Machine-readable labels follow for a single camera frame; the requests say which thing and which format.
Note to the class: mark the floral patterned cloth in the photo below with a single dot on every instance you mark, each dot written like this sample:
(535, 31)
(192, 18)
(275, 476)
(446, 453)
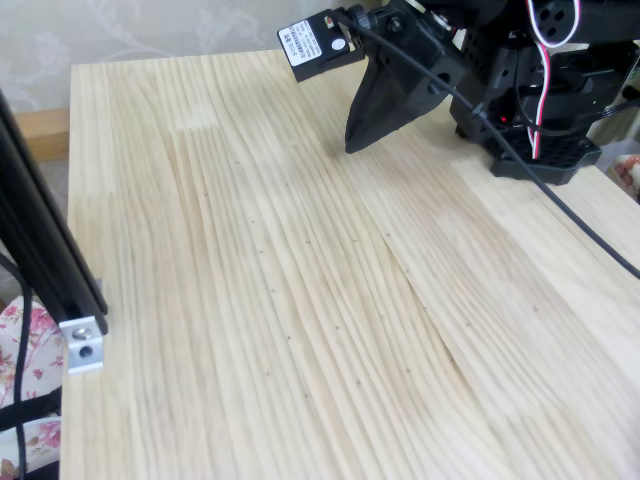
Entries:
(627, 172)
(45, 360)

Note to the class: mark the black wrist camera with label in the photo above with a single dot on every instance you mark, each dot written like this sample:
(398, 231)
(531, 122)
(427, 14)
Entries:
(312, 47)

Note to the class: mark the black robot arm with base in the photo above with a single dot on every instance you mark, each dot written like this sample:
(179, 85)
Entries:
(490, 90)

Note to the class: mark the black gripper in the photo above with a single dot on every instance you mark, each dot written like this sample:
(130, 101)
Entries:
(389, 102)

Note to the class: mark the silver corner bracket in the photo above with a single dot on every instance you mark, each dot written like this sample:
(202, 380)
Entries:
(80, 350)

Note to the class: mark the wooden plank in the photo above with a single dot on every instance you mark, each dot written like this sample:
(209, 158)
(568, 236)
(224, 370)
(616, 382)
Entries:
(42, 132)

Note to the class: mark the aluminium extrusion post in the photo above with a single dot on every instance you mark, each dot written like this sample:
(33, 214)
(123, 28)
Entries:
(45, 240)

